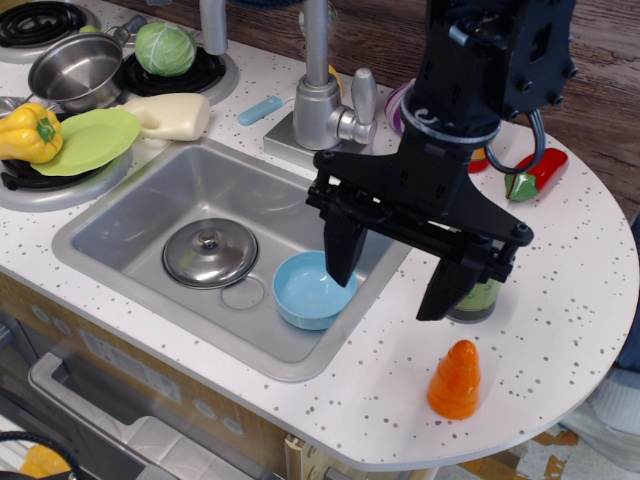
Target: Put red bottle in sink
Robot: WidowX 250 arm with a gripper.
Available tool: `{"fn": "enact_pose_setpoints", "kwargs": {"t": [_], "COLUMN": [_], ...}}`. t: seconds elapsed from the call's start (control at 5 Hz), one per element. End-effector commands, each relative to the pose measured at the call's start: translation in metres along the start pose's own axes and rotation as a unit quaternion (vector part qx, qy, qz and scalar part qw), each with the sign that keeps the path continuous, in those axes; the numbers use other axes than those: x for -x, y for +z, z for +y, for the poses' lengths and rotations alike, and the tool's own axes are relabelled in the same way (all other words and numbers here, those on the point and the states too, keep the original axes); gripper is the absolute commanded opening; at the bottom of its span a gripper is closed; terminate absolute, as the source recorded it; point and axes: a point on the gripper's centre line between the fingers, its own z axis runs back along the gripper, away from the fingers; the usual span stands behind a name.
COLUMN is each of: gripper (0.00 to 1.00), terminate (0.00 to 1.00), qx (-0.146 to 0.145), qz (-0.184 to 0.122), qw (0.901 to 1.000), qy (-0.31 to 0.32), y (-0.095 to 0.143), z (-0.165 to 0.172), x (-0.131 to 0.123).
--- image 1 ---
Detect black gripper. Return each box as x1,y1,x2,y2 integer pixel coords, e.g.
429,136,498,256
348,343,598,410
308,81,533,321

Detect red ketchup bottle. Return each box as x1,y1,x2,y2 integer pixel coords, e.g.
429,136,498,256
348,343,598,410
468,148,489,174

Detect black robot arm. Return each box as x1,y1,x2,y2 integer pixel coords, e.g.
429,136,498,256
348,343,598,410
307,1,576,321

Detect grey sink basin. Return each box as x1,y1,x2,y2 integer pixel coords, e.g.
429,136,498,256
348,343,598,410
53,139,409,381

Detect green pea can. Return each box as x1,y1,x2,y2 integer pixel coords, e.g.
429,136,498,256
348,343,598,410
447,279,501,323

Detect light blue bowl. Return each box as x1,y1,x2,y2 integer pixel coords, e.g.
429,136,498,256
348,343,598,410
272,251,358,331

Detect red chili pepper toy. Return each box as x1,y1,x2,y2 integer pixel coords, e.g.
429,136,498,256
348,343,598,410
504,148,568,202

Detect orange toy carrot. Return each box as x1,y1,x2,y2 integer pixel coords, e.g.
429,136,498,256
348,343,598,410
427,340,481,420

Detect purple toy onion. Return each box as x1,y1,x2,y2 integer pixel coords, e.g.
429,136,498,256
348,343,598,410
384,79,415,134

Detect silver faucet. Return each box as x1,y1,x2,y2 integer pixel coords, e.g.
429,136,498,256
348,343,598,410
264,1,377,167

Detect steel pot lid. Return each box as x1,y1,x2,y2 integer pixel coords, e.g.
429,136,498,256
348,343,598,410
162,218,259,289

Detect black stove burner rear right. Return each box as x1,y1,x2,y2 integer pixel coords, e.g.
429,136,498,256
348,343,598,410
124,47,239,105

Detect black stove burner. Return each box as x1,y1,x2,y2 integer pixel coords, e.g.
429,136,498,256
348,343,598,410
1,1,101,64
124,47,239,105
1,150,133,213

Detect grey support pole left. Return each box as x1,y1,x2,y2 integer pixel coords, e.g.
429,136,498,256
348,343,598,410
199,0,228,55

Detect green toy cabbage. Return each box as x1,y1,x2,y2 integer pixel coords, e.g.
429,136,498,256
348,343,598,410
135,21,197,77

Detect green plate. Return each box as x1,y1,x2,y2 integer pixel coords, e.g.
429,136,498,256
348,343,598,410
31,108,140,177

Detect steel pot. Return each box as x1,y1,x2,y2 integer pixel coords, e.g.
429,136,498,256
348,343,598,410
28,33,125,113

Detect black stove burner front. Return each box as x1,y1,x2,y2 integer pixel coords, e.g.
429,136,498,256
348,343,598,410
1,150,133,213

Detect yellow bell pepper toy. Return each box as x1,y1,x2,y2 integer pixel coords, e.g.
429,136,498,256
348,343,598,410
1,103,64,164

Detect yellow object bottom left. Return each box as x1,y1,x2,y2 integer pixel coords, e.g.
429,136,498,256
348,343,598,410
19,445,71,479

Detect black stove burner rear left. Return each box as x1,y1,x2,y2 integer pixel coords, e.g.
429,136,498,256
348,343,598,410
1,1,101,64

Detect light blue handle utensil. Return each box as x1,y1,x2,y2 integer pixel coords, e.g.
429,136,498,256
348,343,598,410
237,96,295,126

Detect oven door handle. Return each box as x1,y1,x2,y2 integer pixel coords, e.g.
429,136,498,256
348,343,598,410
28,352,270,479

